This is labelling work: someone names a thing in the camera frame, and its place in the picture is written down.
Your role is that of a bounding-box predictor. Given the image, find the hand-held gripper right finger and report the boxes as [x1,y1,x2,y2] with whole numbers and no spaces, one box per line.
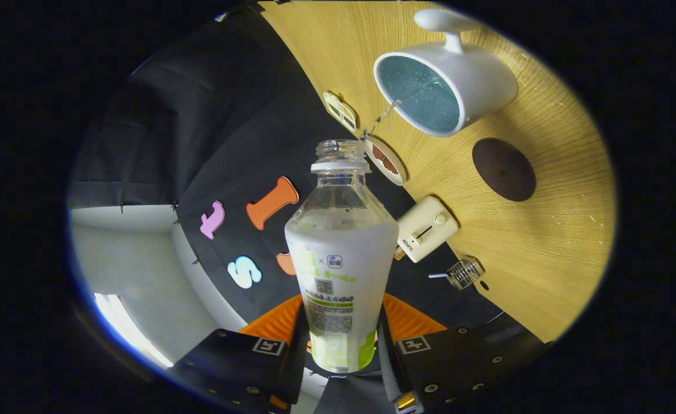
[375,293,520,413]

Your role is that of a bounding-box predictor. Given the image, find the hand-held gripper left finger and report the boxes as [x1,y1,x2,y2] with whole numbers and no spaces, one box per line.
[168,294,310,413]

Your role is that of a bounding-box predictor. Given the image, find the clear juice bottle white label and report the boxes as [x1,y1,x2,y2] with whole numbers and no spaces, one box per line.
[284,139,400,374]

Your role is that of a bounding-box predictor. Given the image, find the dark brown round coaster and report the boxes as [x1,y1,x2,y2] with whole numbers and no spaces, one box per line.
[472,137,537,202]

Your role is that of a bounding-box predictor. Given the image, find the white cup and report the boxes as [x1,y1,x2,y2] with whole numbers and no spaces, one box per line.
[373,8,519,137]

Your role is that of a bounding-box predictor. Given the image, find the white toaster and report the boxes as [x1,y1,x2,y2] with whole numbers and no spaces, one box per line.
[396,195,460,263]

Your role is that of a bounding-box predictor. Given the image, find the white oval plate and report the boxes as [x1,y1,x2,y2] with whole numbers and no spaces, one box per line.
[363,135,407,186]

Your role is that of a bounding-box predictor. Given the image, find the wooden table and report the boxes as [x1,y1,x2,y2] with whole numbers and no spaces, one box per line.
[257,1,617,343]

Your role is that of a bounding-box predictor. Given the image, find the brown food pieces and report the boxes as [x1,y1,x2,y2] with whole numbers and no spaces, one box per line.
[371,144,399,175]

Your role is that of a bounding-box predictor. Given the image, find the white divided snack dish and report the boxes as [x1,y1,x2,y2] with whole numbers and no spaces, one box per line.
[323,91,357,132]

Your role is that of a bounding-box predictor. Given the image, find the black backdrop cloth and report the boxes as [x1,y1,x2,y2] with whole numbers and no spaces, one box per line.
[67,3,545,414]

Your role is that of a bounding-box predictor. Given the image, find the wire mesh utensil holder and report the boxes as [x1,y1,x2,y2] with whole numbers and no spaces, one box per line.
[447,258,484,290]

